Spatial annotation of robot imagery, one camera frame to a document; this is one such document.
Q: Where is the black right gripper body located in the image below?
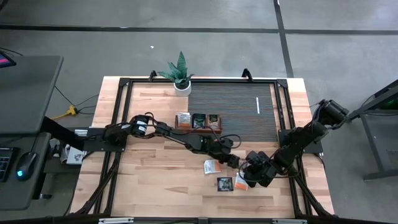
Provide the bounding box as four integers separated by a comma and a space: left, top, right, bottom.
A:
242, 151, 278, 187

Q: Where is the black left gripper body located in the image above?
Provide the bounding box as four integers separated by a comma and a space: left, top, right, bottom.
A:
203, 136, 234, 164

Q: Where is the white orange Tazo tea bag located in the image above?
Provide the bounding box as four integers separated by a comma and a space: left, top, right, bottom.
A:
203, 159, 222, 175
177, 112, 192, 129
234, 172, 249, 192

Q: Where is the brown vanilla cinnamon tea bag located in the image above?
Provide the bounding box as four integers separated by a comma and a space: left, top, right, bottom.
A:
206, 114, 221, 129

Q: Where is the wooden three-compartment tea box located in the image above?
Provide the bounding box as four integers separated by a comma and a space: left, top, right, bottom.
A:
175, 112, 223, 134

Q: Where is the grey woven placemat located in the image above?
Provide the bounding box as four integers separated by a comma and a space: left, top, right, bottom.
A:
188, 82, 278, 142

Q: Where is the white plant pot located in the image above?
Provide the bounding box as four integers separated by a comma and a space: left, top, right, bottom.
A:
173, 81, 192, 97

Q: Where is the green snake plant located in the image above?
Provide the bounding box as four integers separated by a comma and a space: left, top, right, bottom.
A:
157, 51, 196, 90

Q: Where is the black desk stand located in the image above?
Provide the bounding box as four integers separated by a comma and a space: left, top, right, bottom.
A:
348, 79, 398, 182

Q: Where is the white box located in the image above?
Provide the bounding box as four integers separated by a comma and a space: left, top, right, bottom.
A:
58, 144, 87, 166

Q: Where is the yellow power plug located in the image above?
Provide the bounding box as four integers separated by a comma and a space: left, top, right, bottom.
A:
51, 105, 79, 121

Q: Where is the black computer mouse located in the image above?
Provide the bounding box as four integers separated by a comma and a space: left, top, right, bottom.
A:
15, 151, 39, 182

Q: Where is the dark grey desk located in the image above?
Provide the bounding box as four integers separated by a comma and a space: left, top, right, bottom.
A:
0, 132, 52, 212
0, 55, 65, 135

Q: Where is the black keyboard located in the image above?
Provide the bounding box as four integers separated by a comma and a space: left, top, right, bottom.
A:
0, 147, 15, 184

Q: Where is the black monitor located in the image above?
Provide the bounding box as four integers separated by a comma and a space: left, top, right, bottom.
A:
0, 51, 17, 68

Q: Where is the silver metal bracket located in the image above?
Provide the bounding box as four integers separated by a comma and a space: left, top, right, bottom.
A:
272, 218, 308, 224
98, 217, 134, 224

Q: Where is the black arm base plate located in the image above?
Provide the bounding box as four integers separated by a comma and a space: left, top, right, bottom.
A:
278, 129, 325, 155
83, 127, 129, 153

